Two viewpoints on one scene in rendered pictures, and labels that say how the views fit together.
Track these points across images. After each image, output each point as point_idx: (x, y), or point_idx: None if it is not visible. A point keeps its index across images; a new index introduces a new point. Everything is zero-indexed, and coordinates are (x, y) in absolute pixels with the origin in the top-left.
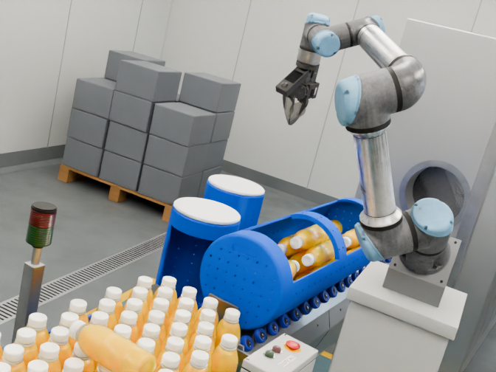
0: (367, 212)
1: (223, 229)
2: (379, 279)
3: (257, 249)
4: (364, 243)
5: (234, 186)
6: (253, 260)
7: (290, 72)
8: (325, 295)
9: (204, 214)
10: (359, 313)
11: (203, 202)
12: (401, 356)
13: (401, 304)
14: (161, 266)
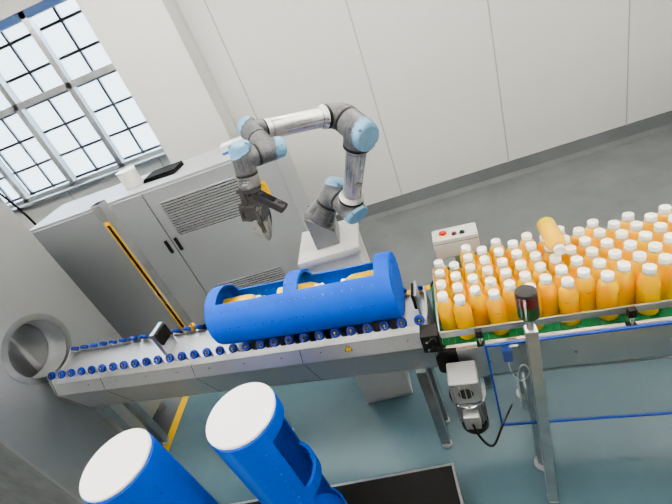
0: (360, 195)
1: None
2: (329, 248)
3: (390, 257)
4: (367, 208)
5: (128, 456)
6: (392, 264)
7: (264, 198)
8: None
9: (259, 403)
10: (360, 253)
11: (222, 428)
12: (363, 249)
13: (354, 231)
14: (291, 471)
